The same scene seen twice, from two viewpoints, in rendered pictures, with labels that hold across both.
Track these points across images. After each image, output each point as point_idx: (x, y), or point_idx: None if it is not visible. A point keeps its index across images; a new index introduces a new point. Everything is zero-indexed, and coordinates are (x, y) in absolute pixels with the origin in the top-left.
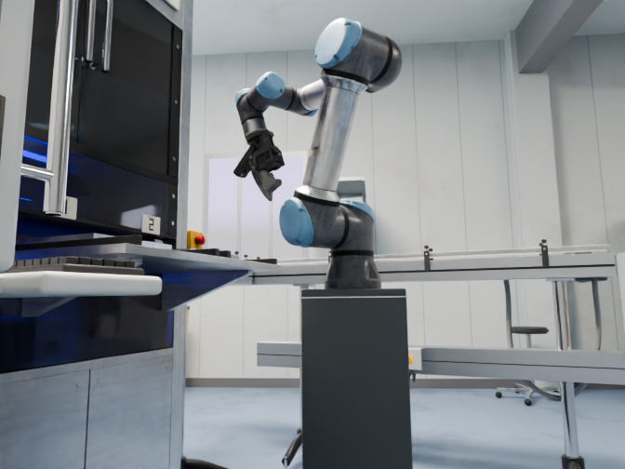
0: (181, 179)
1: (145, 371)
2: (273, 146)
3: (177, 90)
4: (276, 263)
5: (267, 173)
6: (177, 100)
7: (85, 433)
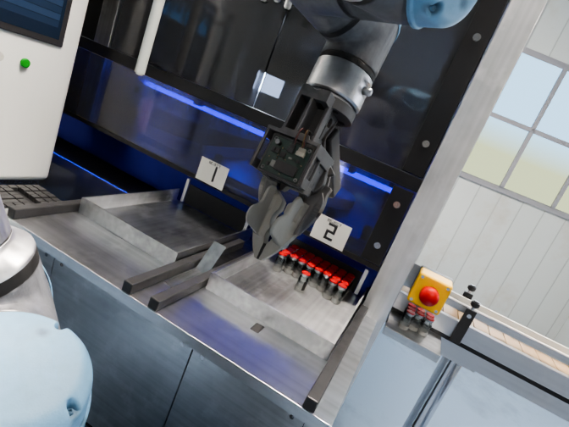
0: (433, 181)
1: (258, 395)
2: (292, 130)
3: (492, 13)
4: (310, 411)
5: (305, 197)
6: (483, 35)
7: (176, 387)
